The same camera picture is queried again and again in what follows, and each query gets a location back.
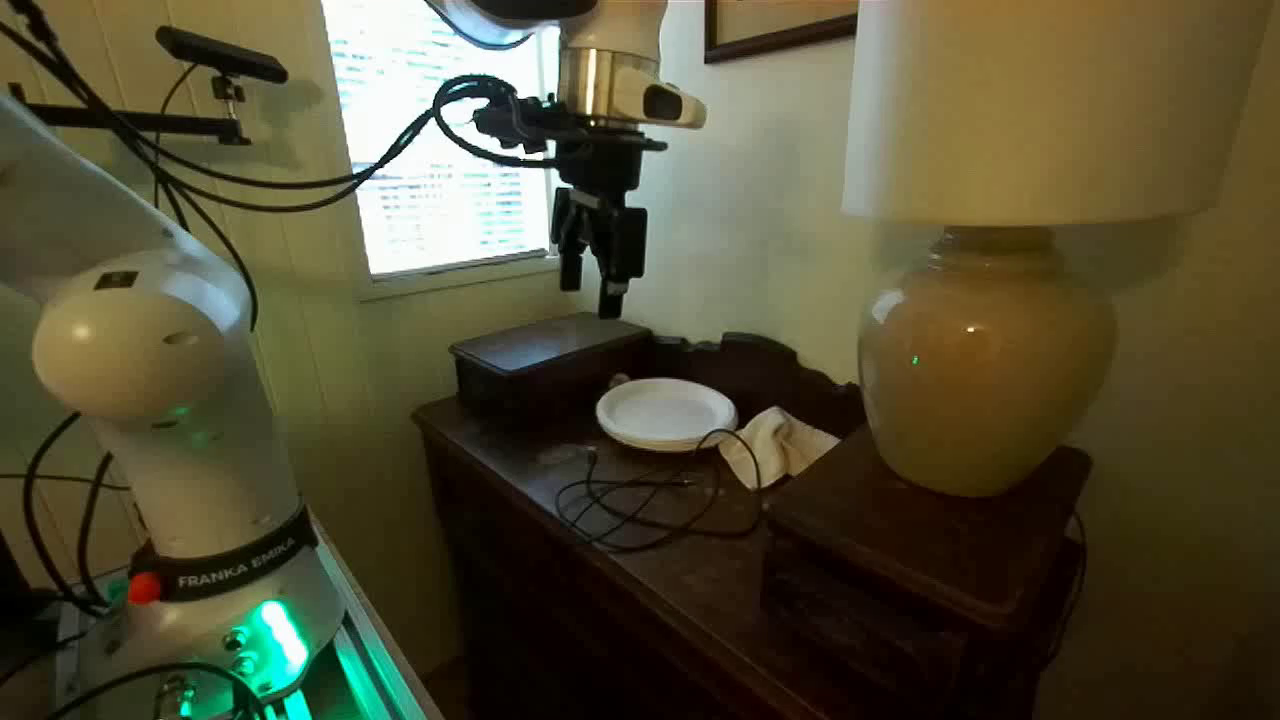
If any black bar camera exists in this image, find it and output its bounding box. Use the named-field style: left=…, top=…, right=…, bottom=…
left=153, top=20, right=291, bottom=88

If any white crumpled cloth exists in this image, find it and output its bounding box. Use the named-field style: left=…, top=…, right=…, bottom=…
left=715, top=403, right=845, bottom=494

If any window with white blinds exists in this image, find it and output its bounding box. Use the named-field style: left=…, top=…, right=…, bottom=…
left=316, top=0, right=569, bottom=298

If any white lamp shade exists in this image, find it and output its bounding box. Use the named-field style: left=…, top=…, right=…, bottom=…
left=837, top=0, right=1270, bottom=231

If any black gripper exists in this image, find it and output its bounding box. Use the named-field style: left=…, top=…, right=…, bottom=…
left=549, top=126, right=670, bottom=326

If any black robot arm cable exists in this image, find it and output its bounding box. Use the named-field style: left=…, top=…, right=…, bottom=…
left=0, top=0, right=526, bottom=332

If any white plate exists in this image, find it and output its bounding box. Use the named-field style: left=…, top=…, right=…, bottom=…
left=593, top=376, right=738, bottom=455

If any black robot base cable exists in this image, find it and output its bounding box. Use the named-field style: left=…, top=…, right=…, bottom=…
left=15, top=410, right=121, bottom=620

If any small dark wooden drawer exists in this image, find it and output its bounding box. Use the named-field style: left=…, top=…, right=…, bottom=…
left=759, top=535, right=969, bottom=643

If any dark framed picture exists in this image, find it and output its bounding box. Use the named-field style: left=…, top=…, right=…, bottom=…
left=700, top=0, right=861, bottom=70

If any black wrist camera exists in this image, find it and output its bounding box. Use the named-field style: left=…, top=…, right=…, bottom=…
left=468, top=88, right=565, bottom=160

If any thin black cable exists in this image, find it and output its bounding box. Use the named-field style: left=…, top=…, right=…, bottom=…
left=551, top=426, right=772, bottom=562

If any beige ceramic lamp base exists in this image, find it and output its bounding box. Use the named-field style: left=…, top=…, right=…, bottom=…
left=856, top=219, right=1118, bottom=502

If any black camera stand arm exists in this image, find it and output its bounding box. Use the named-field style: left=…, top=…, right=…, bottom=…
left=5, top=82, right=257, bottom=150

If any dark wooden dresser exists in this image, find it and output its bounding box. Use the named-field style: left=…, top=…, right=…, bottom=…
left=412, top=330, right=1098, bottom=720

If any wide dark wooden drawer box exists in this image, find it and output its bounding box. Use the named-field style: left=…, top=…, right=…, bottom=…
left=446, top=312, right=656, bottom=431

